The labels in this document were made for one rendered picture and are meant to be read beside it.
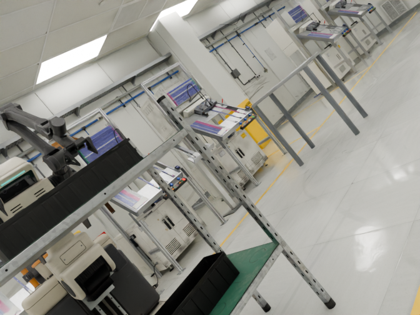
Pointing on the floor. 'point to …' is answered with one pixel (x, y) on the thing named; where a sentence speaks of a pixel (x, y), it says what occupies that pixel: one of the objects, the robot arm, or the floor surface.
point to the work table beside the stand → (323, 95)
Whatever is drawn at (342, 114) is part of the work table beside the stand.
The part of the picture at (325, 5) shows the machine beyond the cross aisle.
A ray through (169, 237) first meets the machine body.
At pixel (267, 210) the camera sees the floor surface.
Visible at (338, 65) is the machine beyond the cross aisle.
